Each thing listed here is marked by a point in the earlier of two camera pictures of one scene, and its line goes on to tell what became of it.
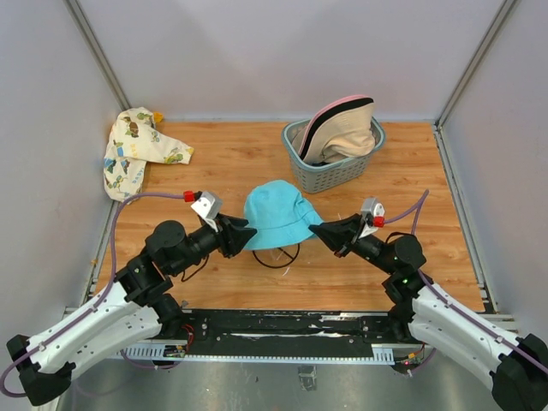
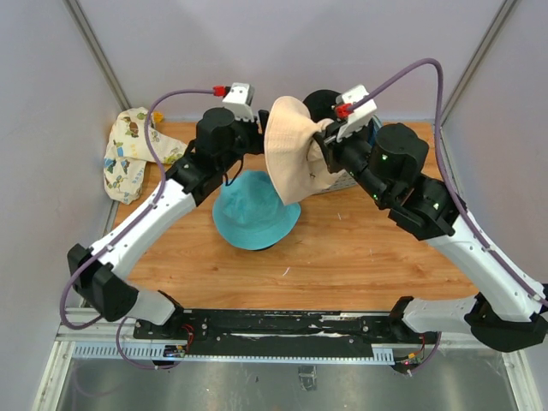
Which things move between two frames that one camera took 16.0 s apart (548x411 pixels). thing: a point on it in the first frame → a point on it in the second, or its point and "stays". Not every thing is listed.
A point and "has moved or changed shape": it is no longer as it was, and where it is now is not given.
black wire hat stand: x=279 y=266 → x=268 y=247
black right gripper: x=338 y=235 → x=327 y=139
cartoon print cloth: x=134 y=141 stays
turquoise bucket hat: x=280 y=215 has moved or changed shape
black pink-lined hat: x=325 y=110 → x=319 y=104
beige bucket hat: x=346 y=134 has moved or changed shape
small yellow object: x=157 y=116 stays
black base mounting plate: x=285 y=332 stays
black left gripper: x=234 y=235 → x=259 y=145
